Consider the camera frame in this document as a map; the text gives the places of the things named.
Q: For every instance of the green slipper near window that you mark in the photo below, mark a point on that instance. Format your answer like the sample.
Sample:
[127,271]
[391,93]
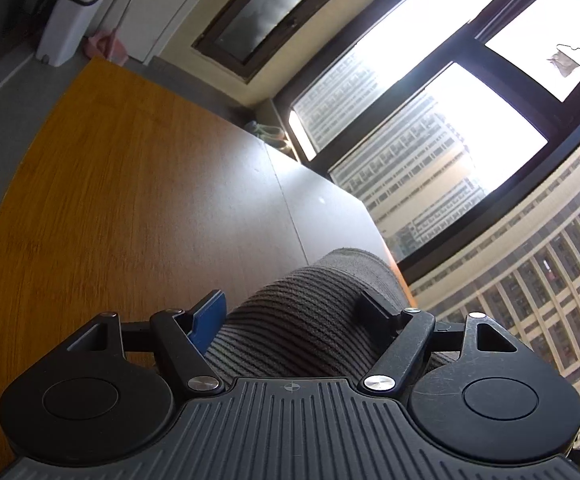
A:
[264,130]

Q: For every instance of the dark framed frosted window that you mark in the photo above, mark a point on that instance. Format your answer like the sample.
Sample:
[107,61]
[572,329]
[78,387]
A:
[246,34]

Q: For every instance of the grey striped sweater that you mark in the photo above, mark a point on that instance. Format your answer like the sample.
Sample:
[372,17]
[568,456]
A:
[303,325]

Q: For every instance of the white trash bin black lid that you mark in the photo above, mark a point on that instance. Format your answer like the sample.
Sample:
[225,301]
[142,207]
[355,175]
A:
[65,29]

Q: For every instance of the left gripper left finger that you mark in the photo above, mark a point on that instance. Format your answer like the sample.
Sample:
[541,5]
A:
[180,341]

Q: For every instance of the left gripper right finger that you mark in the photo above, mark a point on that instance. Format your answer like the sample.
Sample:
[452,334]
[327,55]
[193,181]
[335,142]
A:
[403,338]

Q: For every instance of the green slipper front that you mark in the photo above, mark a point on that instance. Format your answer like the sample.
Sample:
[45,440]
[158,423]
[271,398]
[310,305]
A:
[278,141]

